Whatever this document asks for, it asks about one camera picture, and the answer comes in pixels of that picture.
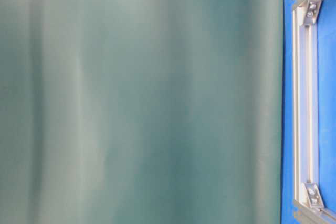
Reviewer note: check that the green backdrop curtain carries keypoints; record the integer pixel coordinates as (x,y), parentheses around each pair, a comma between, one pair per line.
(141,111)

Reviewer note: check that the aluminium extrusion rectangular frame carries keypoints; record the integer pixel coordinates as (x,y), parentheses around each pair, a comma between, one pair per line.
(306,195)

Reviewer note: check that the blue table cloth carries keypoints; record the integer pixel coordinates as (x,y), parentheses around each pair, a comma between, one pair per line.
(326,95)

